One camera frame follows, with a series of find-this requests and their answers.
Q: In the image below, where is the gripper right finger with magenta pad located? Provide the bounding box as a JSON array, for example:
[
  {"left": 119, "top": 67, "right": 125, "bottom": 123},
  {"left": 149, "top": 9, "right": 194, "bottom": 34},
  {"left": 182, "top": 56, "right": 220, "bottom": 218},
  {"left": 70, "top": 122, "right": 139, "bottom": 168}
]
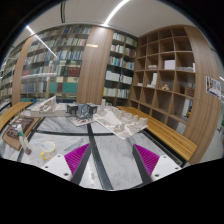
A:
[{"left": 132, "top": 144, "right": 181, "bottom": 185}]

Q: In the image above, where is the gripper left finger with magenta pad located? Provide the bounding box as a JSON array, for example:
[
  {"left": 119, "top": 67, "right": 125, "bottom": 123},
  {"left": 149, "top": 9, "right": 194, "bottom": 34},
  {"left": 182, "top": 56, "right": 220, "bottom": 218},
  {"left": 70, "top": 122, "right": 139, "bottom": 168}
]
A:
[{"left": 42, "top": 143, "right": 91, "bottom": 184}]

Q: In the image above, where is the clear plastic water bottle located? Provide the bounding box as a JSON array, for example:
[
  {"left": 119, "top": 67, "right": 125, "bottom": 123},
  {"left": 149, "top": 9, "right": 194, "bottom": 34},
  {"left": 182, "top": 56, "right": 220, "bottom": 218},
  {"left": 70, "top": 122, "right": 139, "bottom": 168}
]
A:
[{"left": 17, "top": 124, "right": 32, "bottom": 155}]

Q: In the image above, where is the wooden bench right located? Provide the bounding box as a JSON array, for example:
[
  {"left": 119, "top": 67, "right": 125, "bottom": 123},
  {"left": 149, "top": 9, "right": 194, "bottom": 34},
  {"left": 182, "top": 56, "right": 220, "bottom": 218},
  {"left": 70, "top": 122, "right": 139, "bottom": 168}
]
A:
[{"left": 118, "top": 106, "right": 197, "bottom": 161}]

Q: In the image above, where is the wooden bench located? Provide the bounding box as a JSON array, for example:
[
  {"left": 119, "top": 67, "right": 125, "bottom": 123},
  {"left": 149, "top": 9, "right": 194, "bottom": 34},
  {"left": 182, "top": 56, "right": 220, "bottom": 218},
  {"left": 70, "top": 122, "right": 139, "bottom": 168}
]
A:
[
  {"left": 118, "top": 106, "right": 197, "bottom": 161},
  {"left": 0, "top": 102, "right": 31, "bottom": 132}
]

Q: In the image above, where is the large white city model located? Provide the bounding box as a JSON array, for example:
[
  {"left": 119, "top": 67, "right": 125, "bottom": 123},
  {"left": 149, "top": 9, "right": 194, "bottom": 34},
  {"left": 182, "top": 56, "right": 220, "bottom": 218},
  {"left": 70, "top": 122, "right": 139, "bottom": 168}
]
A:
[{"left": 94, "top": 107, "right": 148, "bottom": 139}]

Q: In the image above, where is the dark grey house model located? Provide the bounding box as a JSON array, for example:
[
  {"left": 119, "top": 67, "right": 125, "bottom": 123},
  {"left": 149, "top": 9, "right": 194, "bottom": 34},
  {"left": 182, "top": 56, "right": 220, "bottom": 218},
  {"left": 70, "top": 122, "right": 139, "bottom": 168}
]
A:
[{"left": 67, "top": 103, "right": 97, "bottom": 120}]

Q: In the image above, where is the white architectural model left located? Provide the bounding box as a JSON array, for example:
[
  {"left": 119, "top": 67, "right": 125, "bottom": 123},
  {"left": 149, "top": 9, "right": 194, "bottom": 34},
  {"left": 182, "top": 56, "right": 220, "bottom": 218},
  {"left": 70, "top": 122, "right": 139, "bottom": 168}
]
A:
[{"left": 22, "top": 96, "right": 66, "bottom": 117}]

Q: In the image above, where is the brown architectural model on board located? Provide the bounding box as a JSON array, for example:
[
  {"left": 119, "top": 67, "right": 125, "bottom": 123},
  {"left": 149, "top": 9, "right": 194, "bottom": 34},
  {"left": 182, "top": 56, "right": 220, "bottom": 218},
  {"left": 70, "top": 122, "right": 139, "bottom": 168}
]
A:
[{"left": 3, "top": 116, "right": 39, "bottom": 151}]

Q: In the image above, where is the wooden bench left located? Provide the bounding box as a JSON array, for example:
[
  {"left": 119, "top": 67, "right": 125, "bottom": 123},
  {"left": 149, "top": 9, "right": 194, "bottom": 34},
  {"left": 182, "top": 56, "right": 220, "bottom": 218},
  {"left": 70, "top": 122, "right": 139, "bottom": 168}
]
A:
[{"left": 0, "top": 102, "right": 31, "bottom": 132}]

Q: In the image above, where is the wooden cubby shelf unit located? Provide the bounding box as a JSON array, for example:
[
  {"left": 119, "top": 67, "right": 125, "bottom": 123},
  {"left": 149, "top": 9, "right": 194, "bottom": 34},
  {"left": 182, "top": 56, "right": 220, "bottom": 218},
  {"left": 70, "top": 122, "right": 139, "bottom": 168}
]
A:
[{"left": 128, "top": 25, "right": 198, "bottom": 135}]

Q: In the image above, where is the open bookshelf centre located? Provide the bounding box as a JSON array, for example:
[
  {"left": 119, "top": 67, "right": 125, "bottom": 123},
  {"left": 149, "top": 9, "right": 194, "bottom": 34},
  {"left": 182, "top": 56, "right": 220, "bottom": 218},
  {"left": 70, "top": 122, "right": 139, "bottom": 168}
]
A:
[{"left": 103, "top": 31, "right": 137, "bottom": 106}]

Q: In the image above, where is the white box in cubby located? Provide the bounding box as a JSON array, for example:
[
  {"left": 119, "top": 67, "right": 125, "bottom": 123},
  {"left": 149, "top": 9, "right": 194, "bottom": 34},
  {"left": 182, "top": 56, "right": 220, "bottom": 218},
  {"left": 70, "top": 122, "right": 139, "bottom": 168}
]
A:
[{"left": 164, "top": 60, "right": 175, "bottom": 70}]

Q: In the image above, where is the glass-front bookcase left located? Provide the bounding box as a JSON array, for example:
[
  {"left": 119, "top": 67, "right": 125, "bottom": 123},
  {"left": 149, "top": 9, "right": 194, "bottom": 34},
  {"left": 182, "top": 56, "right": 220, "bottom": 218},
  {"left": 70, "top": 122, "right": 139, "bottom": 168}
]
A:
[{"left": 0, "top": 25, "right": 92, "bottom": 104}]

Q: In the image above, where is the clear cup with yellow handle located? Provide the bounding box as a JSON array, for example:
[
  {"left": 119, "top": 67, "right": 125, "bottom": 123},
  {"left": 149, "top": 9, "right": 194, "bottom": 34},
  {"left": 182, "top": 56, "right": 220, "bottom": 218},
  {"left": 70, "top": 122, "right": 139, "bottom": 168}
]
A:
[{"left": 41, "top": 141, "right": 56, "bottom": 160}]

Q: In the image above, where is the poster on right wall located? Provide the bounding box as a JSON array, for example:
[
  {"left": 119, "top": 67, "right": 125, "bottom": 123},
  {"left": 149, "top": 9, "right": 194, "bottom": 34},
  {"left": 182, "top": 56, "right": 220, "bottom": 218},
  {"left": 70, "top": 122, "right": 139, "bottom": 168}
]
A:
[{"left": 206, "top": 76, "right": 221, "bottom": 99}]

